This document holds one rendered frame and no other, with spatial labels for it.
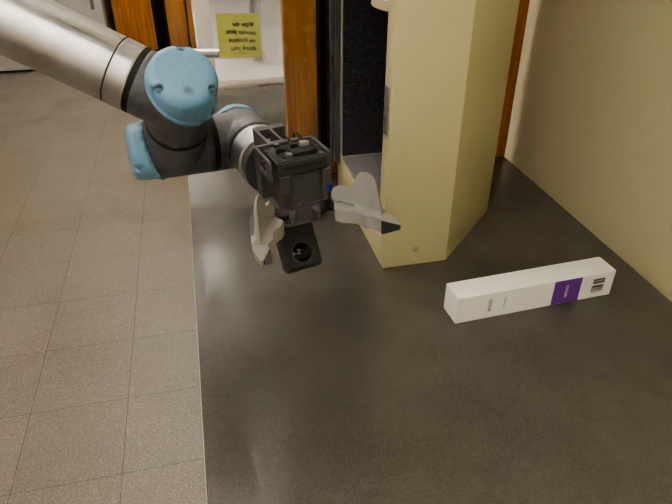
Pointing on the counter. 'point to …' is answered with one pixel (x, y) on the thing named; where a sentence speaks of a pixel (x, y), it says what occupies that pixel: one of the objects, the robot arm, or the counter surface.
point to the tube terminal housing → (439, 122)
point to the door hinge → (336, 79)
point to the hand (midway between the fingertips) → (336, 252)
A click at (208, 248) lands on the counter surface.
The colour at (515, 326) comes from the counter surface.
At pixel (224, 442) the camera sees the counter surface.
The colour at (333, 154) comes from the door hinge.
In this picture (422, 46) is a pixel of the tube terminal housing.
